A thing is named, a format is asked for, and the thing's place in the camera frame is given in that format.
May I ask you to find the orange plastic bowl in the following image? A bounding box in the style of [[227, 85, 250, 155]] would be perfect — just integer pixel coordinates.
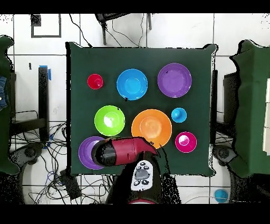
[[131, 109, 173, 150]]

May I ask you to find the green plastic bowl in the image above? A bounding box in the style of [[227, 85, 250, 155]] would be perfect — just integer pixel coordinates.
[[94, 105, 126, 137]]

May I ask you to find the blue plastic bowl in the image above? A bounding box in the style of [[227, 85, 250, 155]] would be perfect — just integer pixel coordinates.
[[116, 68, 149, 101]]

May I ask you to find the blue plastic cup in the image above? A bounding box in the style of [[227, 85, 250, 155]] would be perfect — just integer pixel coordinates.
[[171, 107, 188, 124]]

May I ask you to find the red plastic cup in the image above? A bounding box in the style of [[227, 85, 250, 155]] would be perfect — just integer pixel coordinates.
[[87, 73, 104, 90]]

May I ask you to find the dark green tablecloth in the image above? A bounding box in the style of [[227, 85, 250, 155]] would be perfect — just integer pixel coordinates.
[[65, 41, 218, 177]]

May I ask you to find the magenta plastic bowl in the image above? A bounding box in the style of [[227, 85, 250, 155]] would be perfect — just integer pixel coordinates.
[[175, 131, 198, 153]]

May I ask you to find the black metal stand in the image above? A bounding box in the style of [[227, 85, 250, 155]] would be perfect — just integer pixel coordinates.
[[9, 67, 50, 142], [209, 69, 240, 146]]

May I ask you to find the black tripod stand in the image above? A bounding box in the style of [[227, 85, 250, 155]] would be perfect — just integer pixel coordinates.
[[94, 13, 153, 45]]

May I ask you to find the blue tape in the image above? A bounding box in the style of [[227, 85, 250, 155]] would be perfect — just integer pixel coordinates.
[[39, 64, 52, 81]]

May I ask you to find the black power box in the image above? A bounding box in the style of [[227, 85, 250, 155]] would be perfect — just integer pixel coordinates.
[[59, 169, 82, 200]]

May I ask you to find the green cloth covered table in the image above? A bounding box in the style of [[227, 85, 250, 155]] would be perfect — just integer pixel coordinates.
[[0, 35, 20, 175], [229, 40, 270, 178]]

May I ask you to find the blue round floor object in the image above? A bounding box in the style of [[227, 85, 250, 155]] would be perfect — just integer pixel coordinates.
[[214, 188, 229, 204]]

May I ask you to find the white box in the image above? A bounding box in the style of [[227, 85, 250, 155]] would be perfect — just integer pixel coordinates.
[[262, 78, 270, 156]]

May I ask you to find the blue denim fabric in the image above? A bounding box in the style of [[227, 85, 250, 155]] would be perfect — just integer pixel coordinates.
[[0, 76, 9, 111]]

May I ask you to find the tangle of cables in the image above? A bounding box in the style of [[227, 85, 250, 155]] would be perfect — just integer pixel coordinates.
[[12, 121, 112, 204]]

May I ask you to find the black floor cable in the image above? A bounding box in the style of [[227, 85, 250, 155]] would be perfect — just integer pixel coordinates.
[[69, 14, 93, 48]]

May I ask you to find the black floor frame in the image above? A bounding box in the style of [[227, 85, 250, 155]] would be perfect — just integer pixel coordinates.
[[31, 14, 62, 39]]

